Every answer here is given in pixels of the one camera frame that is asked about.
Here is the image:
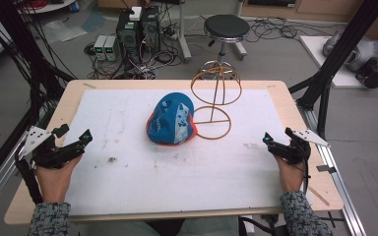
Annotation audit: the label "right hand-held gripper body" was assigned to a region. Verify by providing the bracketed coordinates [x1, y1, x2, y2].
[270, 130, 332, 165]

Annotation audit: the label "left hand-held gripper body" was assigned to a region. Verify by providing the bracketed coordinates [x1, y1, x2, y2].
[22, 125, 87, 170]

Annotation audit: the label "wooden wire hat stand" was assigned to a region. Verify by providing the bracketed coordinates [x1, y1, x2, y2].
[190, 60, 243, 141]

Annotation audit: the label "blue and orange cap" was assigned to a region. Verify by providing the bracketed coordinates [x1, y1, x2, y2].
[145, 91, 199, 147]

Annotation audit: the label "person's right hand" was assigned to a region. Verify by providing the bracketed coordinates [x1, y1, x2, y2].
[274, 154, 305, 195]

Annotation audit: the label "person's left hand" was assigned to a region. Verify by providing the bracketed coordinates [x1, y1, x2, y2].
[33, 154, 84, 205]

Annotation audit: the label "black tape strip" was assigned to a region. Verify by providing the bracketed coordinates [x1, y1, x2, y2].
[316, 164, 338, 174]

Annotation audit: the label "white table mat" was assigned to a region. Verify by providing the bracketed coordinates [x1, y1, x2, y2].
[63, 88, 313, 218]

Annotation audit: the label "white platform board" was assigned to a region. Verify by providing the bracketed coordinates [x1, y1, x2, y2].
[299, 34, 378, 89]

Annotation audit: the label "grey power supply unit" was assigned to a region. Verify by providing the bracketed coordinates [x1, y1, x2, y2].
[93, 34, 108, 62]
[104, 34, 119, 62]

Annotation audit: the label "clear plastic sheet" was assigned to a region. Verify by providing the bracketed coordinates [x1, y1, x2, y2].
[41, 19, 89, 44]

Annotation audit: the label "black device on platform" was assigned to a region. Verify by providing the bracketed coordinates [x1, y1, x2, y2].
[354, 58, 378, 89]

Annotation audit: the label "grey rounded device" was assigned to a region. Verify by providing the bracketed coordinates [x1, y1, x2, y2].
[322, 29, 378, 74]

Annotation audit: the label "black computer tower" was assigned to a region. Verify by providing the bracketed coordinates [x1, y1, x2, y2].
[140, 6, 161, 56]
[115, 11, 143, 64]

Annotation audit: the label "person's legs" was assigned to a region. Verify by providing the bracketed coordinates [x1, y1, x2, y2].
[78, 216, 241, 236]

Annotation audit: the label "black round stool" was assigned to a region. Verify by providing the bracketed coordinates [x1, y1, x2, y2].
[198, 14, 251, 81]

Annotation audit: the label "small white box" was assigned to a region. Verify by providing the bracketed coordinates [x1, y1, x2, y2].
[129, 6, 143, 22]

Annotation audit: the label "white metal stand leg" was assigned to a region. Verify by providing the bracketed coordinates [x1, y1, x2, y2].
[176, 0, 193, 64]

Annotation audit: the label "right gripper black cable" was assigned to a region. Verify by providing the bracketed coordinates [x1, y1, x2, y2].
[300, 148, 312, 195]

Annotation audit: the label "black metal frame pole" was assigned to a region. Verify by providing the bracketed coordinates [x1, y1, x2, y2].
[288, 0, 378, 140]
[0, 0, 67, 132]

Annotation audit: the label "tangle of cables near computers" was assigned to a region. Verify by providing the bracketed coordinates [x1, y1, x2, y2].
[84, 42, 183, 81]

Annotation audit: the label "bundle of floor cables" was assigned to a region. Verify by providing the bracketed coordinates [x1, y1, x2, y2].
[244, 15, 339, 44]

